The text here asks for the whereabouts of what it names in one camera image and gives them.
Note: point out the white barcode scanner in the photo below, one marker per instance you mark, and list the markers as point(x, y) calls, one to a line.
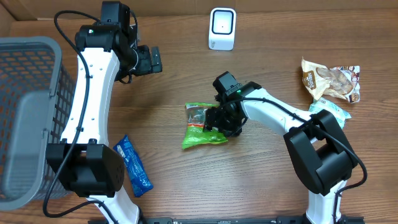
point(222, 29)

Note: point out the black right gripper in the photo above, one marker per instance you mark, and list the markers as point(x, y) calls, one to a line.
point(210, 121)

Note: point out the blue snack bar wrapper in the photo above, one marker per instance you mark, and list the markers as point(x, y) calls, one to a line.
point(135, 169)

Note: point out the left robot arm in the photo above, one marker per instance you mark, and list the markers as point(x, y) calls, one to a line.
point(107, 51)

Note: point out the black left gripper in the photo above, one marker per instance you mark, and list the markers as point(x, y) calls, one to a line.
point(146, 67)

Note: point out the green snack bag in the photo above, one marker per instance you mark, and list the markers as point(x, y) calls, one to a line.
point(195, 133)

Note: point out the mint green snack packet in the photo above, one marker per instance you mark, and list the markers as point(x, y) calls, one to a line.
point(324, 104)

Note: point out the brown cardboard back wall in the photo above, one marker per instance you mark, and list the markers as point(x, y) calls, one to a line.
point(25, 10)

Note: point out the beige cookie bag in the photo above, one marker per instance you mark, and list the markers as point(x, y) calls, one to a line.
point(339, 82)

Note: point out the black rail at table edge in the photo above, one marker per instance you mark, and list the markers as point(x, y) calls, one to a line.
point(217, 221)

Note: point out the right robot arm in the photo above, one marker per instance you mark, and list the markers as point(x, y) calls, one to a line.
point(321, 154)

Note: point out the grey plastic basket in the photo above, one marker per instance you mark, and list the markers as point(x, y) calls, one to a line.
point(36, 100)

